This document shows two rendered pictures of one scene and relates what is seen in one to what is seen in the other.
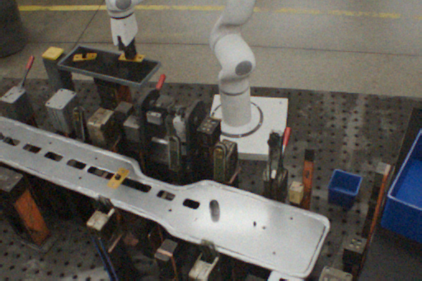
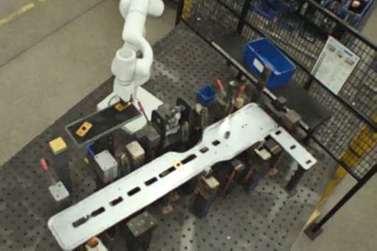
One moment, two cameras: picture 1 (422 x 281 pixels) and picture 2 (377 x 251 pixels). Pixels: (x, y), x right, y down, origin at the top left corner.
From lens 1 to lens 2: 1.79 m
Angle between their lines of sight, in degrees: 45
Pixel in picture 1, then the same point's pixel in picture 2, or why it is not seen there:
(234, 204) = (226, 127)
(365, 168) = (193, 82)
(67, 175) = (158, 188)
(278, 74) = (20, 84)
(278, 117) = (139, 90)
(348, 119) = (155, 68)
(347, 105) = not seen: hidden behind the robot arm
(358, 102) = not seen: hidden behind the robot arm
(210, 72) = not seen: outside the picture
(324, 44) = (18, 48)
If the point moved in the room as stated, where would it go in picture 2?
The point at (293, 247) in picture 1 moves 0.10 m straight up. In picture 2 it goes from (261, 121) to (266, 110)
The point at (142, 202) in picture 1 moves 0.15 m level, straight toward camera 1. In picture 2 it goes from (202, 161) to (230, 167)
